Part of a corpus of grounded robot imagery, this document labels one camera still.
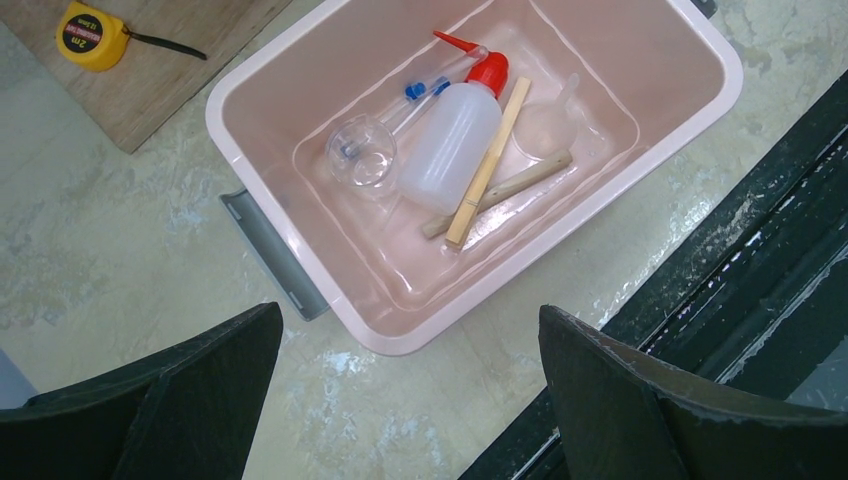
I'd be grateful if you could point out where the thin wooden stick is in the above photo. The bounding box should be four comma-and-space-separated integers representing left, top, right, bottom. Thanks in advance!
445, 77, 532, 250

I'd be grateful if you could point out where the thick wooden dowel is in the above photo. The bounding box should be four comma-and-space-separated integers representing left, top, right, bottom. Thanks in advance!
421, 149, 573, 239

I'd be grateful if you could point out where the wooden board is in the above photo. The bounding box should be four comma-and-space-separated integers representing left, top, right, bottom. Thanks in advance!
1, 1, 289, 153

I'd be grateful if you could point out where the pink plastic bin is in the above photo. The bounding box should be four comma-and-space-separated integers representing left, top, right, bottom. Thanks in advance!
205, 1, 743, 356

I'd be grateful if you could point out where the aluminium frame rail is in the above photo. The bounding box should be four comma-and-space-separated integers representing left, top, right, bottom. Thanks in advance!
464, 77, 847, 479

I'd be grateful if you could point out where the blue capped test tube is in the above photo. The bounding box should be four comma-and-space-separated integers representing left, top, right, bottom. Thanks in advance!
332, 82, 427, 159

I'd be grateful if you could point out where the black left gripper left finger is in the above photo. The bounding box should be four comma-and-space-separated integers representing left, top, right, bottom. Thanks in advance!
1, 302, 284, 479

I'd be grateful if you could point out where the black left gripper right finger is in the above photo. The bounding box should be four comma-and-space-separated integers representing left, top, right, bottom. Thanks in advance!
538, 305, 847, 479

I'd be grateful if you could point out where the red capped wash bottle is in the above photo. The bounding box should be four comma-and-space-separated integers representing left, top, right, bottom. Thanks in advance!
396, 51, 509, 216

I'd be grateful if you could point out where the yellow tape measure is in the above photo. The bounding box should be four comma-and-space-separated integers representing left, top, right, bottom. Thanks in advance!
54, 1, 208, 73

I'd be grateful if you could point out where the far grey bin latch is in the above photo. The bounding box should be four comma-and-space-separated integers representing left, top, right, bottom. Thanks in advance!
219, 188, 329, 322

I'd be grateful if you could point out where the grey bin latch handle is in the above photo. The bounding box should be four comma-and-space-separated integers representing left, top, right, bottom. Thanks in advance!
690, 0, 717, 19

